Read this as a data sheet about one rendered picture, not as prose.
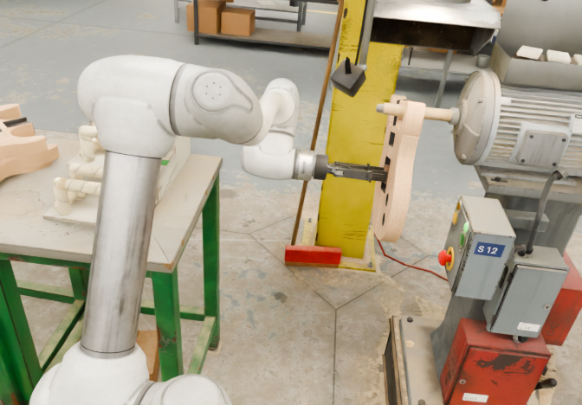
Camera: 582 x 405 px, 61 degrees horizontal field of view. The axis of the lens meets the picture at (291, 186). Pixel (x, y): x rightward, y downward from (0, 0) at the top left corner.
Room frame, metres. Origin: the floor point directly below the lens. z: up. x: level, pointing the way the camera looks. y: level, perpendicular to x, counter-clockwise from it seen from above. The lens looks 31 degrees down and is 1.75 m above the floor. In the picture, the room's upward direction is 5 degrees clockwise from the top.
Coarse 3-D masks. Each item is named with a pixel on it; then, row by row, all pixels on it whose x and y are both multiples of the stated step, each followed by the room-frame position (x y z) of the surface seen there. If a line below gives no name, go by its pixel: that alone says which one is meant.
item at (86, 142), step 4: (80, 136) 1.24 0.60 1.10; (84, 136) 1.24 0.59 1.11; (80, 140) 1.24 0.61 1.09; (84, 140) 1.24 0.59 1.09; (88, 140) 1.24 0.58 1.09; (84, 144) 1.24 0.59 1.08; (88, 144) 1.24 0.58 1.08; (92, 144) 1.25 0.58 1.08; (84, 148) 1.24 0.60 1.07; (88, 148) 1.24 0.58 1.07; (92, 148) 1.25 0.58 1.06; (84, 152) 1.24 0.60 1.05; (88, 152) 1.24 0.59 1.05; (92, 152) 1.25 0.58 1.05; (84, 156) 1.24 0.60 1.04; (88, 156) 1.24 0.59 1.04; (92, 156) 1.25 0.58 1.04; (84, 160) 1.24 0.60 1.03; (88, 160) 1.24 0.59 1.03; (92, 160) 1.24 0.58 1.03
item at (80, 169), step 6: (72, 168) 1.16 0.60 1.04; (78, 168) 1.16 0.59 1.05; (84, 168) 1.16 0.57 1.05; (90, 168) 1.16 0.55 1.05; (96, 168) 1.16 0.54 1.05; (102, 168) 1.16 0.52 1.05; (78, 174) 1.16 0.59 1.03; (84, 174) 1.16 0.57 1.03; (90, 174) 1.16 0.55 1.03; (96, 174) 1.15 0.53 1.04
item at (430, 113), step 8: (392, 104) 1.27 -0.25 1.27; (384, 112) 1.26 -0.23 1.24; (392, 112) 1.26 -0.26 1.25; (400, 112) 1.26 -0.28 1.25; (424, 112) 1.25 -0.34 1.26; (432, 112) 1.25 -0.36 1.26; (440, 112) 1.25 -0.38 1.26; (448, 112) 1.26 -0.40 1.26; (440, 120) 1.26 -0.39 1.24; (448, 120) 1.25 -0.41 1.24
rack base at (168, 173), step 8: (96, 152) 1.30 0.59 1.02; (104, 152) 1.31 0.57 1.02; (168, 152) 1.34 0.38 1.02; (72, 160) 1.24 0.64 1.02; (80, 160) 1.25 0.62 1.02; (96, 160) 1.25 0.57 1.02; (160, 168) 1.24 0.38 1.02; (168, 168) 1.29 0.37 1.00; (176, 168) 1.35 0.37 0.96; (160, 176) 1.22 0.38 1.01; (168, 176) 1.28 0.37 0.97; (176, 176) 1.35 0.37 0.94; (160, 184) 1.22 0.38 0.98; (168, 184) 1.28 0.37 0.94; (160, 192) 1.21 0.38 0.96; (160, 200) 1.21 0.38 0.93
